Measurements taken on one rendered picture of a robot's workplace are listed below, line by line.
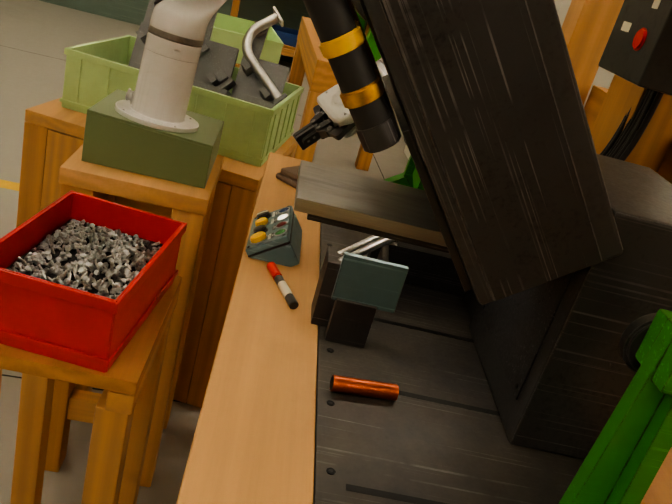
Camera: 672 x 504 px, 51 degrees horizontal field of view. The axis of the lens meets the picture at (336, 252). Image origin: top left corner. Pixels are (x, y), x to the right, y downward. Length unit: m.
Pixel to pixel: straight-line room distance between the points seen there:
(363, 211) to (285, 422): 0.28
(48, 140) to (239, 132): 0.53
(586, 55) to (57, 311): 1.27
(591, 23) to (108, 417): 1.30
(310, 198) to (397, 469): 0.35
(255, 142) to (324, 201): 1.13
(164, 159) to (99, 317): 0.66
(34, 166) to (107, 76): 0.33
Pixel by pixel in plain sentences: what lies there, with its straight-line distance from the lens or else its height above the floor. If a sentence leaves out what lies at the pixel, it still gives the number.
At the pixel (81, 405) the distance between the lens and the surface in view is 1.93.
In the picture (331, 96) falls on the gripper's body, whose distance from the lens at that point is 1.31.
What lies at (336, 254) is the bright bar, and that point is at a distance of 1.06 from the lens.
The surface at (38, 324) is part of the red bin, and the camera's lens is 1.07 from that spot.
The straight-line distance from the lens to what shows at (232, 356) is 0.96.
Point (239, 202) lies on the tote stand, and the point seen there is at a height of 0.71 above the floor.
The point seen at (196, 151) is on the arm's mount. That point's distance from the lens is 1.59.
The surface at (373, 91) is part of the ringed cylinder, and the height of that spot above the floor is 1.31.
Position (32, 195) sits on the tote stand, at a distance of 2.22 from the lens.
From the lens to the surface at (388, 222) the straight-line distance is 0.90.
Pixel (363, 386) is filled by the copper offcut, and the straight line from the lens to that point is 0.94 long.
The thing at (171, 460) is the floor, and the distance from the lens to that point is 2.13.
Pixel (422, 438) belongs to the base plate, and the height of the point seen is 0.90.
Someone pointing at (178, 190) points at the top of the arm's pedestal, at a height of 0.85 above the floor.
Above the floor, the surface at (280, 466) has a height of 0.90.
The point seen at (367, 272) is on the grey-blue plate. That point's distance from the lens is 1.00.
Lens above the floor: 1.44
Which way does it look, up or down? 24 degrees down
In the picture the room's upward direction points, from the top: 16 degrees clockwise
